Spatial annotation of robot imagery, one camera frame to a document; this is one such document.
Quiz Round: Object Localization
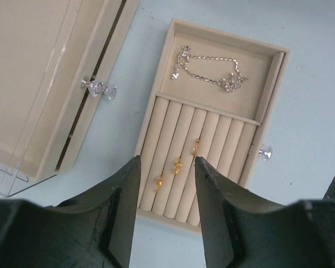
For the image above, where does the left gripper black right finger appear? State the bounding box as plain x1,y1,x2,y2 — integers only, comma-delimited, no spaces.
195,157,290,267

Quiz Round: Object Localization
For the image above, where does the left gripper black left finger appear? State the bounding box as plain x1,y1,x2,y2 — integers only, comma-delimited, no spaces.
56,156,141,257

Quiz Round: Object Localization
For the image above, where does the gold ring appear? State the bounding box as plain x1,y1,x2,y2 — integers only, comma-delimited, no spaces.
153,175,166,195
171,156,184,177
191,138,202,156

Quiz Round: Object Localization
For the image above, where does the silver rhinestone chain necklace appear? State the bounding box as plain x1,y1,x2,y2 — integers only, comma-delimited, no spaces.
170,46,249,93

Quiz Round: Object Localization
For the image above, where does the beige jewelry box clear case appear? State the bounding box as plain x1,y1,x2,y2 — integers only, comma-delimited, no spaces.
0,0,139,197

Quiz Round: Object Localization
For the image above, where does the clear crystal drawer knob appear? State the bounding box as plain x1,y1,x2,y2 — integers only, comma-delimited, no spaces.
259,143,273,161

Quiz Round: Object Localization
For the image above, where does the clear crystal box knob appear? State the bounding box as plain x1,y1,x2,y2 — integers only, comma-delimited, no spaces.
103,85,117,100
80,76,104,97

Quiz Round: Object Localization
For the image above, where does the beige velvet ring tray drawer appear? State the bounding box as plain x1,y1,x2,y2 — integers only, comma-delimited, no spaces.
135,19,290,232

